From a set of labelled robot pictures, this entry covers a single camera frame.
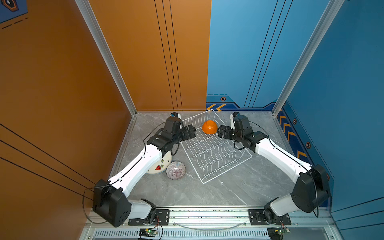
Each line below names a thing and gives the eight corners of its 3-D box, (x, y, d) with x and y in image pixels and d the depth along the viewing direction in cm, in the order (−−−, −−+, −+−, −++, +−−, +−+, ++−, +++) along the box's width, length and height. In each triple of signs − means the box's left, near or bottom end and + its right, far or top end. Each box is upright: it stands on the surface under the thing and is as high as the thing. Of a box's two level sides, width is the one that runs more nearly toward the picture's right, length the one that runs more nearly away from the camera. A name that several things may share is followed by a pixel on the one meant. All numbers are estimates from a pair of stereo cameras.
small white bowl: (166, 180, 87) (165, 177, 84) (168, 164, 93) (167, 161, 90) (185, 180, 87) (184, 177, 83) (186, 164, 93) (185, 161, 90)
